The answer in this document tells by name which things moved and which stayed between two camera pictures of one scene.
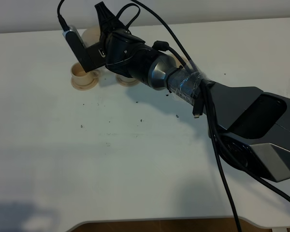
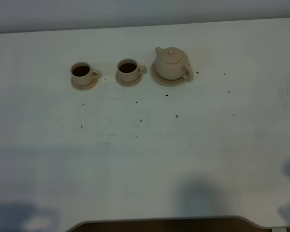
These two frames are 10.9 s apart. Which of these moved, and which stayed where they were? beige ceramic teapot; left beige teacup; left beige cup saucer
Moved: beige ceramic teapot
Stayed: left beige cup saucer; left beige teacup
